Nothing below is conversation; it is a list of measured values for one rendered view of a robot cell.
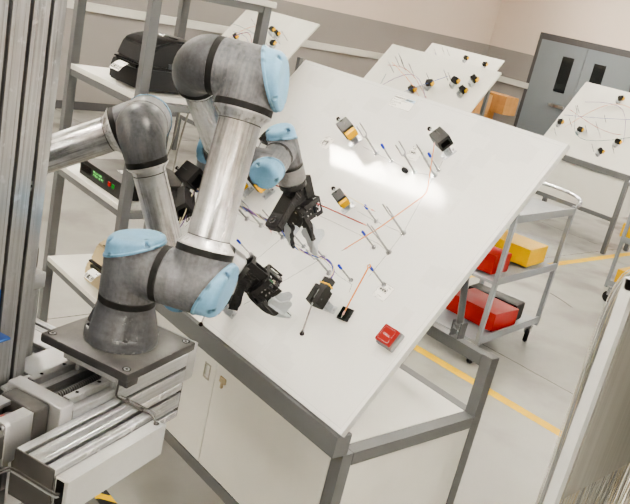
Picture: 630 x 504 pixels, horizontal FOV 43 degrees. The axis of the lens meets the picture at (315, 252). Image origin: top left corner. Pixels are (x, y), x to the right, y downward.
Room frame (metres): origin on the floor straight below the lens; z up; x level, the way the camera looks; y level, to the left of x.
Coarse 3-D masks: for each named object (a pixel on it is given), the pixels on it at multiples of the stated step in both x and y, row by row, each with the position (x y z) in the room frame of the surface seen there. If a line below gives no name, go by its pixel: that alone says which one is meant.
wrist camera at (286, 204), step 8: (280, 200) 1.98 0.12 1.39; (288, 200) 1.97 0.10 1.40; (296, 200) 1.98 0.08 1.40; (280, 208) 1.96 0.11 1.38; (288, 208) 1.95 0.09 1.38; (272, 216) 1.95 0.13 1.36; (280, 216) 1.94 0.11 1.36; (288, 216) 1.95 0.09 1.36; (272, 224) 1.93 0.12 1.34; (280, 224) 1.93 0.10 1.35
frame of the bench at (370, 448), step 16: (400, 368) 2.45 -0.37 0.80; (432, 384) 2.38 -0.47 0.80; (448, 416) 2.18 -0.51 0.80; (464, 416) 2.20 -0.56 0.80; (480, 416) 2.24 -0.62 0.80; (400, 432) 2.02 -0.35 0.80; (416, 432) 2.04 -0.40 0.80; (432, 432) 2.08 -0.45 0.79; (448, 432) 2.14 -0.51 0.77; (176, 448) 2.34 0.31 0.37; (352, 448) 1.87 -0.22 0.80; (368, 448) 1.89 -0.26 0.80; (384, 448) 1.94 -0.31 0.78; (400, 448) 1.99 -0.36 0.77; (464, 448) 2.22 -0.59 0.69; (192, 464) 2.26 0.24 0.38; (336, 464) 1.83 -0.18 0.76; (352, 464) 1.86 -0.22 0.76; (464, 464) 2.24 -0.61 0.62; (208, 480) 2.19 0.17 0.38; (336, 480) 1.82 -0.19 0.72; (224, 496) 2.13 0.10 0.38; (336, 496) 1.83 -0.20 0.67; (448, 496) 2.22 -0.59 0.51
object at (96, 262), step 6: (96, 246) 2.91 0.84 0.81; (102, 246) 2.90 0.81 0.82; (96, 252) 2.89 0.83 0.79; (102, 252) 2.87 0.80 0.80; (96, 258) 2.88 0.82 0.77; (102, 258) 2.86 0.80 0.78; (90, 264) 2.86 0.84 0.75; (96, 264) 2.86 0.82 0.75; (96, 270) 2.83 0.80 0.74; (90, 282) 2.85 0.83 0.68; (96, 282) 2.82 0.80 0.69; (96, 288) 2.83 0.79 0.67
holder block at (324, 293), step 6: (312, 288) 2.10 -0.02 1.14; (318, 288) 2.09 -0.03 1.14; (324, 288) 2.08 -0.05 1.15; (312, 294) 2.08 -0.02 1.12; (318, 294) 2.07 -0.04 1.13; (324, 294) 2.08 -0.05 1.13; (330, 294) 2.10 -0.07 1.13; (312, 300) 2.06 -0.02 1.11; (318, 300) 2.06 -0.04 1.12; (324, 300) 2.08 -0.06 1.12; (318, 306) 2.07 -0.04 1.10; (324, 306) 2.08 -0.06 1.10
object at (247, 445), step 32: (224, 384) 2.20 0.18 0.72; (224, 416) 2.19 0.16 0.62; (256, 416) 2.08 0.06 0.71; (224, 448) 2.16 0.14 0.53; (256, 448) 2.06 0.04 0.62; (288, 448) 1.97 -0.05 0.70; (224, 480) 2.14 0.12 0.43; (256, 480) 2.04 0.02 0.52; (288, 480) 1.95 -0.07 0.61; (320, 480) 1.86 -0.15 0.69
